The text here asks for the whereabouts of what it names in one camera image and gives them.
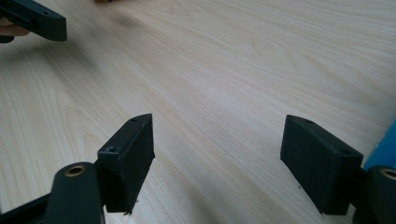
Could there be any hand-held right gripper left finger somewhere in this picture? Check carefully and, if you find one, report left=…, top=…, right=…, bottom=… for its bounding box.
left=96, top=113, right=156, bottom=216

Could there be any blue wet wipe pack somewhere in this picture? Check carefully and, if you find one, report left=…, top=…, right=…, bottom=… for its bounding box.
left=363, top=117, right=396, bottom=171

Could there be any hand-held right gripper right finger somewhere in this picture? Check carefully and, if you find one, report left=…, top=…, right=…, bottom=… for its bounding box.
left=279, top=114, right=364, bottom=216

